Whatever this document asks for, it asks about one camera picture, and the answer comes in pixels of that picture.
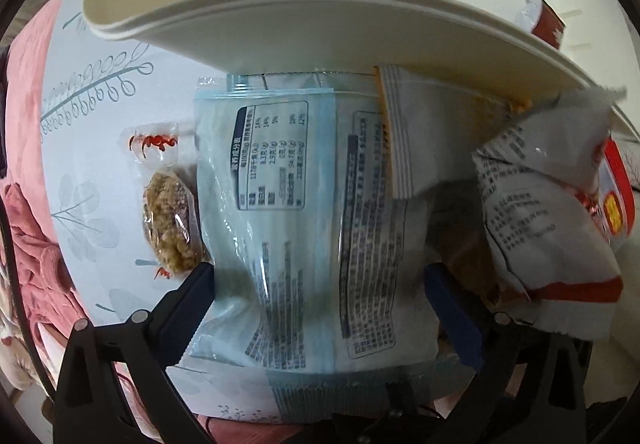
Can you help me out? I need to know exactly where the white plastic storage bin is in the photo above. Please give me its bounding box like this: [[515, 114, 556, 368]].
[[82, 0, 639, 124]]

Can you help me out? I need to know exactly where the small red white packet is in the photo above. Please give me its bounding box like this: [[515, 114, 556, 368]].
[[514, 0, 565, 50]]

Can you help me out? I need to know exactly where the light blue snack bag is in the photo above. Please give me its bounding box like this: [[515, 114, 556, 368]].
[[189, 72, 438, 374]]

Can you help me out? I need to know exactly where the white red snack bag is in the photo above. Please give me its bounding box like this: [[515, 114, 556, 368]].
[[472, 86, 626, 341]]

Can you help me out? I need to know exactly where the orange edged grey packet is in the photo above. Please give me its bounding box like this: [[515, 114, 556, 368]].
[[375, 65, 530, 199]]

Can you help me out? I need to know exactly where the red yellow snack cup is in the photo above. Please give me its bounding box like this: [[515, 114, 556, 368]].
[[575, 138, 636, 251]]

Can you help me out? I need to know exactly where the floral blue tablecloth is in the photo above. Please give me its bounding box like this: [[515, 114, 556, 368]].
[[38, 0, 452, 425]]

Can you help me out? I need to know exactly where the round oat cookie packet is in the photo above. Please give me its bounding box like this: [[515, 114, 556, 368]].
[[122, 122, 206, 279]]

